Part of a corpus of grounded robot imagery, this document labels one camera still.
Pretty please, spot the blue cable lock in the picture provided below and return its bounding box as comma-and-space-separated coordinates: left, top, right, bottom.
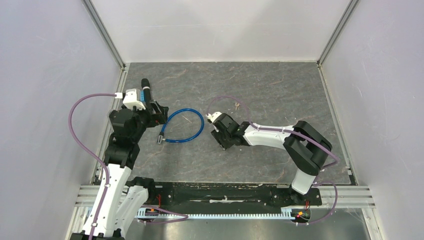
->
156, 108, 205, 144

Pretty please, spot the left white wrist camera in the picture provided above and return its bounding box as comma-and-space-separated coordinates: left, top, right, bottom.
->
114, 88, 147, 111

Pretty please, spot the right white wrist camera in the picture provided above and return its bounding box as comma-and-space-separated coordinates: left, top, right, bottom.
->
206, 111, 223, 124

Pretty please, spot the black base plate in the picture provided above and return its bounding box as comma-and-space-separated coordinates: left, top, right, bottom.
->
147, 182, 323, 215

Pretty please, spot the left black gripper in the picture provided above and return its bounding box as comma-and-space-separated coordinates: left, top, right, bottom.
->
129, 99, 169, 142

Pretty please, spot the slotted cable duct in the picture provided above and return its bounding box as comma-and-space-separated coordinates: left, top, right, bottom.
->
135, 207, 311, 221

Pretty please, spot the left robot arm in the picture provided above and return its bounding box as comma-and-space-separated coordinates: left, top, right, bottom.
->
70, 101, 169, 240

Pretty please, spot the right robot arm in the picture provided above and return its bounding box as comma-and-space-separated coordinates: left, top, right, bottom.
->
206, 111, 337, 204

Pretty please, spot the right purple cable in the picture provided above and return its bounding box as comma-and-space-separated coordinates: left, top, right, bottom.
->
206, 96, 340, 226

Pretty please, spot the blue toy brick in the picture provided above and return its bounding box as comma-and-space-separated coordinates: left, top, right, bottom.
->
139, 91, 145, 102

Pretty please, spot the black microphone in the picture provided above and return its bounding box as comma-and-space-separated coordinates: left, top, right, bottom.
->
141, 78, 152, 103

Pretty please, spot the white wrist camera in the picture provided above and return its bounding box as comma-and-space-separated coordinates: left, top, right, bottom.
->
114, 88, 147, 111
206, 111, 223, 124

